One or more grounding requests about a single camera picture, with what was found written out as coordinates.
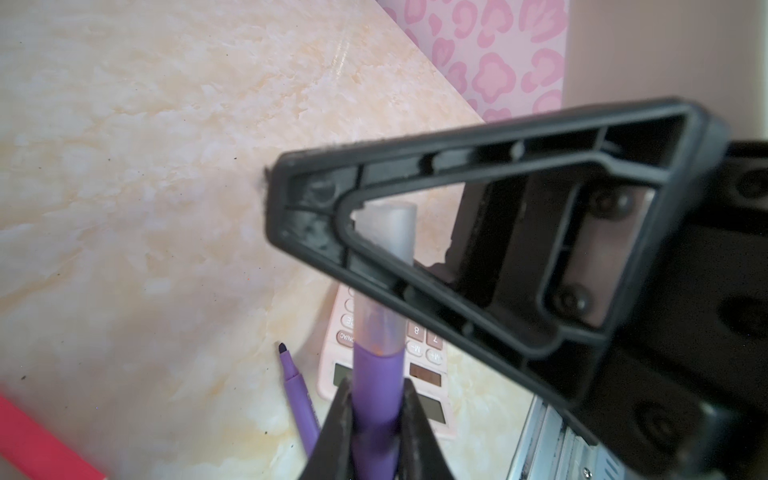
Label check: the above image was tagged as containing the white pink calculator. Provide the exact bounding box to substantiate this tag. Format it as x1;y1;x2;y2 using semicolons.
316;284;457;439

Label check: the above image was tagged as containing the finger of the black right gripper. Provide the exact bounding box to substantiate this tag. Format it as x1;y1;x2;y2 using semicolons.
265;98;729;406

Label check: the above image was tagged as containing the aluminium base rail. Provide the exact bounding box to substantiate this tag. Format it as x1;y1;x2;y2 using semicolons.
507;397;635;480

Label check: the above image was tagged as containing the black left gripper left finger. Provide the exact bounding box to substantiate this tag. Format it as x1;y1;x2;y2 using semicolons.
299;379;354;480

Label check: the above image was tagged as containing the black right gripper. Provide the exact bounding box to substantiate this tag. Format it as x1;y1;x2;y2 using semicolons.
576;141;767;479

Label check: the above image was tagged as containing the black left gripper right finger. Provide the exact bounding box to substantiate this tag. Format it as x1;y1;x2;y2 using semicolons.
398;379;454;480

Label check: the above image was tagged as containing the purple highlighter pen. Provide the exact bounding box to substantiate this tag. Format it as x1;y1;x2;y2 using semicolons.
278;343;321;457
351;345;404;480

